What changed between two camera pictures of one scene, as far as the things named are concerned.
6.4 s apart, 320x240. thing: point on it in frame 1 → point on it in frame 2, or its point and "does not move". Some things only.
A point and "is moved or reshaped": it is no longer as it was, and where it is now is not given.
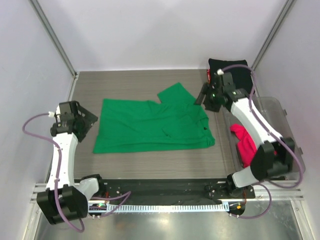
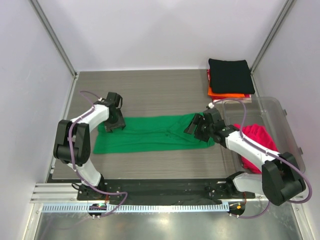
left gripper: (88, 118) → (120, 123)
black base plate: (177, 189) does not move
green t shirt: (175, 122) is moved or reshaped
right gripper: (210, 106) → (198, 119)
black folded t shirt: (241, 77) does not move
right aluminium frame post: (287, 5) does not move
